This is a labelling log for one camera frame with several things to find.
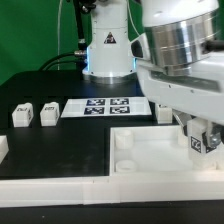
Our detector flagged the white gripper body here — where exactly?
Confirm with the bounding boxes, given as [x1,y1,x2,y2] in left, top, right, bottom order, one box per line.
[131,33,224,125]

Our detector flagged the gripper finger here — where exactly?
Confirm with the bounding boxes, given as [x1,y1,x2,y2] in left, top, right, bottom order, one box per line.
[206,121,222,148]
[173,110,193,134]

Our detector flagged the white square tabletop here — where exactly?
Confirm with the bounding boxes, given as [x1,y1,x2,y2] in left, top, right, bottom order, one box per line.
[110,125,224,175]

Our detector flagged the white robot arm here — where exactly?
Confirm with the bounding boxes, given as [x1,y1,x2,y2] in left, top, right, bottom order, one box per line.
[131,0,224,148]

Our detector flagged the white sheet with tags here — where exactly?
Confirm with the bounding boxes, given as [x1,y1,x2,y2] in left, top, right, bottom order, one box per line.
[61,97,152,118]

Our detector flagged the black cable bundle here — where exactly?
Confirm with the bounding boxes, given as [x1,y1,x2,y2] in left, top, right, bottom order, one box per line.
[38,0,89,72]

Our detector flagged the white thin cable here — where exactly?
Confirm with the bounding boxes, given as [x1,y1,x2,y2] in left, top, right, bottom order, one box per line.
[57,0,64,71]

